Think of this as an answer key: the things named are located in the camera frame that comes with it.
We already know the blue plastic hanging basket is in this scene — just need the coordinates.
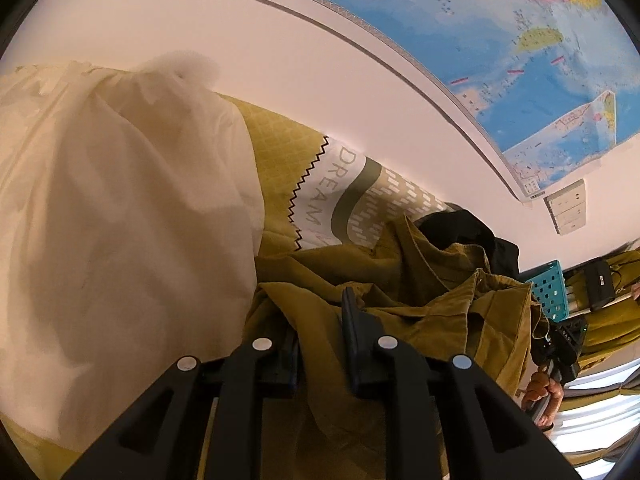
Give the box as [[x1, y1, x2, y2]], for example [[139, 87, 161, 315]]
[[527, 259, 568, 322]]

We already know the white striped cloth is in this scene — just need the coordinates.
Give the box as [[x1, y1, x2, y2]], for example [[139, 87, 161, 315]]
[[550, 360, 640, 466]]

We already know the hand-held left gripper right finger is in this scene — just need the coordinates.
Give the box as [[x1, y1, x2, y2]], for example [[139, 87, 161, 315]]
[[340, 286, 583, 480]]

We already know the black garment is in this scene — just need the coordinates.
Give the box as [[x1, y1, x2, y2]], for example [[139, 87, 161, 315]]
[[415, 207, 521, 278]]

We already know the person's right hand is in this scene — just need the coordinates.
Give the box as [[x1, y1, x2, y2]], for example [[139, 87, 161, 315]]
[[520, 372, 566, 428]]

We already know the black pouch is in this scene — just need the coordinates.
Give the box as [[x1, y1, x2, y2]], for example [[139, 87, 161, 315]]
[[582, 260, 617, 312]]

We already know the colourful wall map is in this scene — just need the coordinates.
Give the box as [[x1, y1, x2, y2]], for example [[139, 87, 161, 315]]
[[45, 0, 640, 206]]

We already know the patterned bed sheet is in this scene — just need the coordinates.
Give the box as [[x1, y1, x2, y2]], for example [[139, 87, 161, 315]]
[[0, 91, 453, 480]]

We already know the yellow hanging cloth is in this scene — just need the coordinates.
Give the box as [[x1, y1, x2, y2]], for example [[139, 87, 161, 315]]
[[562, 245, 640, 361]]

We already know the olive brown shirt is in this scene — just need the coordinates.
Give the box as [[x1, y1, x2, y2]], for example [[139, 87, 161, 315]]
[[240, 212, 551, 480]]

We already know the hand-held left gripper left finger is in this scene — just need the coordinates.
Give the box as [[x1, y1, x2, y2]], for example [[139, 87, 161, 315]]
[[60, 327, 301, 480]]

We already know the cream garment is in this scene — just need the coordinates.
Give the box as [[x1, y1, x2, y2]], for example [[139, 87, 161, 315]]
[[0, 50, 266, 456]]

